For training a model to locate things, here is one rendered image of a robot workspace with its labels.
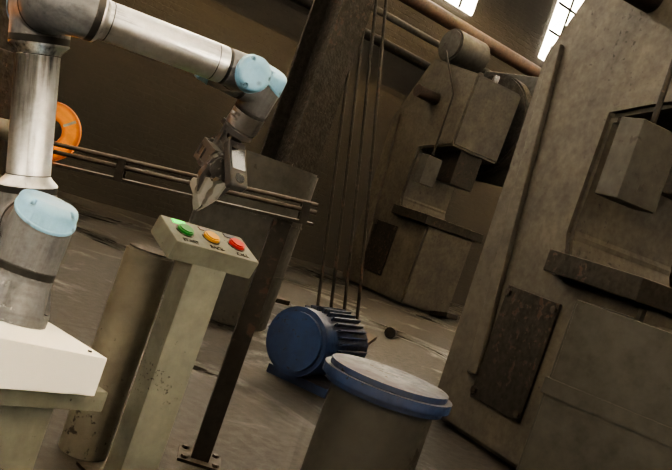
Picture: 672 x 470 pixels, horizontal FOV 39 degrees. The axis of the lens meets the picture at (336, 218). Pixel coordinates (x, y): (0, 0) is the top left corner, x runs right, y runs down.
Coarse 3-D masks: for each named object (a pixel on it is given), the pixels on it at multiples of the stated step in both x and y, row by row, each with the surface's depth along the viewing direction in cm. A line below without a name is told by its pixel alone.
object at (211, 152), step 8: (224, 120) 214; (224, 128) 210; (224, 136) 214; (232, 136) 211; (240, 136) 210; (200, 144) 216; (208, 144) 214; (216, 144) 215; (200, 152) 216; (208, 152) 214; (216, 152) 212; (200, 160) 215; (208, 160) 212; (216, 160) 210; (216, 168) 212; (216, 176) 213; (224, 176) 214
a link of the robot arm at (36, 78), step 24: (24, 24) 181; (24, 48) 182; (48, 48) 183; (24, 72) 183; (48, 72) 185; (24, 96) 184; (48, 96) 185; (24, 120) 184; (48, 120) 186; (24, 144) 185; (48, 144) 187; (24, 168) 185; (48, 168) 188; (0, 192) 185; (48, 192) 187; (0, 216) 183
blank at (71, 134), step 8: (64, 104) 249; (56, 112) 248; (64, 112) 248; (72, 112) 248; (56, 120) 248; (64, 120) 248; (72, 120) 248; (64, 128) 248; (72, 128) 248; (80, 128) 250; (64, 136) 248; (72, 136) 249; (80, 136) 250; (72, 144) 249; (72, 152) 251; (56, 160) 250
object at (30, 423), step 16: (0, 416) 171; (16, 416) 174; (32, 416) 176; (48, 416) 179; (0, 432) 172; (16, 432) 174; (32, 432) 177; (0, 448) 173; (16, 448) 175; (32, 448) 178; (0, 464) 174; (16, 464) 176; (32, 464) 179
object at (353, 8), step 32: (320, 0) 667; (352, 0) 647; (320, 32) 671; (352, 32) 653; (320, 64) 643; (352, 64) 660; (288, 96) 669; (320, 96) 648; (288, 128) 671; (320, 128) 655; (288, 160) 644
